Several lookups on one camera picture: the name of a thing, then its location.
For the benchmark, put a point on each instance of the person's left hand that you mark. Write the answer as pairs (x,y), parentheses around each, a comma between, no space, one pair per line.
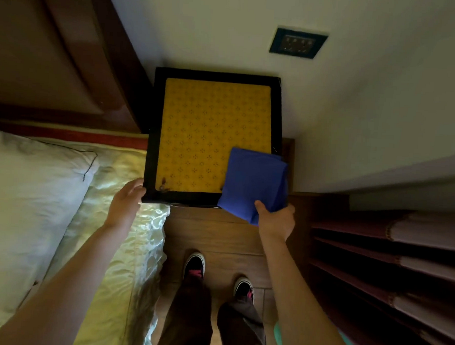
(122,209)

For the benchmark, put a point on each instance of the person's right hand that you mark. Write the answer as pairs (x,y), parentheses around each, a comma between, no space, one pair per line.
(275,223)

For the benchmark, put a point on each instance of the person's right thumb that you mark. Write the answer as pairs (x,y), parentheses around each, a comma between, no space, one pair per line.
(261,209)

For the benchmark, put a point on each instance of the person's left fingers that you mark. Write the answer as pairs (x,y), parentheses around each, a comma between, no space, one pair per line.
(137,189)

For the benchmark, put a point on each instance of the blue cloth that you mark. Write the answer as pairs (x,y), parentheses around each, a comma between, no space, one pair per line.
(252,181)

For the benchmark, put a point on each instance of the person's right forearm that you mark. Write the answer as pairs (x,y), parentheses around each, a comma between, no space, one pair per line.
(300,305)

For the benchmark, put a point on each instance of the person's left forearm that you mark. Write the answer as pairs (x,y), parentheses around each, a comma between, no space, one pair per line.
(66,295)

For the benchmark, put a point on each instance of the person's right black shoe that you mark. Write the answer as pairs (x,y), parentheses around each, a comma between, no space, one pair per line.
(243,288)

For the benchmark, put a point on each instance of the person's black shoe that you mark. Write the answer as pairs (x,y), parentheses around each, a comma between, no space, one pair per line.
(194,264)
(243,288)

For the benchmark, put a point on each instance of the black table with yellow top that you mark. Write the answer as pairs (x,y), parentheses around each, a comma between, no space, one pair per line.
(202,138)

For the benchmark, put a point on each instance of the person's left black shoe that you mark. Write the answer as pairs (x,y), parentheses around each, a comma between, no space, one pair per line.
(194,264)

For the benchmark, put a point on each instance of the cream satin bed sheet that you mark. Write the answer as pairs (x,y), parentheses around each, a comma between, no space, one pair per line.
(117,279)

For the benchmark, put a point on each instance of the white pillow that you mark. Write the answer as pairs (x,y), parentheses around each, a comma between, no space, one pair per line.
(25,212)

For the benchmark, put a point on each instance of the person's dark trousers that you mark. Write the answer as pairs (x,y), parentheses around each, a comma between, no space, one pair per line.
(187,322)

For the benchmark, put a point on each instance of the brown wooden headboard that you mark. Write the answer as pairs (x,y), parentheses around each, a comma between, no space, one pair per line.
(65,52)

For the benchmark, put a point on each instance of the pleated maroon and cream curtain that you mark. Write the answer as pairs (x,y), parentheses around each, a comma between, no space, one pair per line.
(406,273)

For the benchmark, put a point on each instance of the dark wall switch plate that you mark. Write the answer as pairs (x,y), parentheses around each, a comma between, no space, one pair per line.
(297,43)

